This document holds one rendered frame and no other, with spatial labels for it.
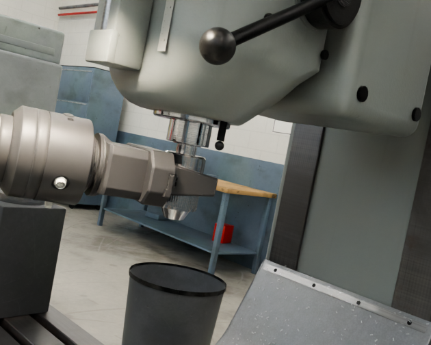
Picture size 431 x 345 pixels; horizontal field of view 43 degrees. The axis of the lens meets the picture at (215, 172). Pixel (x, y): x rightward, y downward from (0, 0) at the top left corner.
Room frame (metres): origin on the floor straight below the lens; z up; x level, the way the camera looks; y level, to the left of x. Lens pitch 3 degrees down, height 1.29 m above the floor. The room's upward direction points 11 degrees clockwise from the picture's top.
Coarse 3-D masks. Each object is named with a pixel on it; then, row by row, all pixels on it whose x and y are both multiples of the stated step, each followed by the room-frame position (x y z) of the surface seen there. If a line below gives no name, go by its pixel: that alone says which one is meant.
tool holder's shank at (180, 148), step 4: (180, 144) 0.59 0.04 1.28; (184, 144) 0.59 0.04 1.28; (188, 144) 0.58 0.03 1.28; (176, 148) 0.60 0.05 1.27; (180, 148) 0.59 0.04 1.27; (184, 148) 0.59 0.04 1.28; (188, 148) 0.59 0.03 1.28; (192, 148) 0.59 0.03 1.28; (196, 148) 0.60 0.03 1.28; (180, 152) 0.59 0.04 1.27; (184, 152) 0.59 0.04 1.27; (188, 152) 0.59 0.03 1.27; (192, 152) 0.59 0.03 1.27
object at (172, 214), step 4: (164, 208) 0.59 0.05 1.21; (164, 212) 0.59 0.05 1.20; (168, 212) 0.59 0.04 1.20; (172, 212) 0.58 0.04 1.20; (176, 212) 0.58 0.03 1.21; (180, 212) 0.59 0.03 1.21; (184, 212) 0.59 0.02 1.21; (188, 212) 0.60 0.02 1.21; (164, 216) 0.59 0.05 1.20; (168, 216) 0.59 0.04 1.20; (172, 216) 0.59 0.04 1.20; (176, 216) 0.59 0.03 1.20; (180, 216) 0.59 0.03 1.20; (184, 216) 0.59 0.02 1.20
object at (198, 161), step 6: (174, 156) 0.58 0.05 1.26; (180, 156) 0.58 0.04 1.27; (186, 156) 0.58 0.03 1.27; (192, 156) 0.58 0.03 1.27; (198, 156) 0.60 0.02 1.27; (180, 162) 0.58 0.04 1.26; (186, 162) 0.58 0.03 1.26; (192, 162) 0.58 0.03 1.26; (198, 162) 0.58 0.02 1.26; (204, 162) 0.59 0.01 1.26
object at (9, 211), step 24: (0, 192) 0.89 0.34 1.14; (0, 216) 0.85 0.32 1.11; (24, 216) 0.88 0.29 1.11; (48, 216) 0.91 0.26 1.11; (0, 240) 0.85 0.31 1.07; (24, 240) 0.88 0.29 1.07; (48, 240) 0.92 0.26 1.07; (0, 264) 0.86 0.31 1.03; (24, 264) 0.89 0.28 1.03; (48, 264) 0.93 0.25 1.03; (0, 288) 0.86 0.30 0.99; (24, 288) 0.90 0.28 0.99; (48, 288) 0.93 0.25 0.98; (0, 312) 0.87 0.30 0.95; (24, 312) 0.90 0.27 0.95
